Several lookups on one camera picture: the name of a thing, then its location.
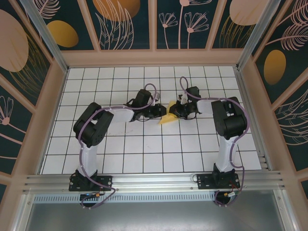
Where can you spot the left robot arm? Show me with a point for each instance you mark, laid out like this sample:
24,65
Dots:
93,125

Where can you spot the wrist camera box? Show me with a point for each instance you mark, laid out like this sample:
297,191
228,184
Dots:
184,98
157,96

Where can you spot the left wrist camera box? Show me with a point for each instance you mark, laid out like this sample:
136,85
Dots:
157,96

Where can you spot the yellow square paper sheet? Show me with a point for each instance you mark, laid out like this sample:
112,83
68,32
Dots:
166,119

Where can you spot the aluminium corner post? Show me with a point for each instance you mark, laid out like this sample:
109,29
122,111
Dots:
255,31
48,41

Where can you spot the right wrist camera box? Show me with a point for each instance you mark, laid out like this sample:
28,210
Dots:
184,98

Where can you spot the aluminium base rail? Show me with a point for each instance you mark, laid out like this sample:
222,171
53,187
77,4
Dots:
154,180

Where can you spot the grey metal panel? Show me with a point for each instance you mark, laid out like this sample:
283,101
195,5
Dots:
154,216

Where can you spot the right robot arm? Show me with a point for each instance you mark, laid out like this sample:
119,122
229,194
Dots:
231,120

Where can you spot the aluminium side rail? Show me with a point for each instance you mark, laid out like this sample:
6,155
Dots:
247,101

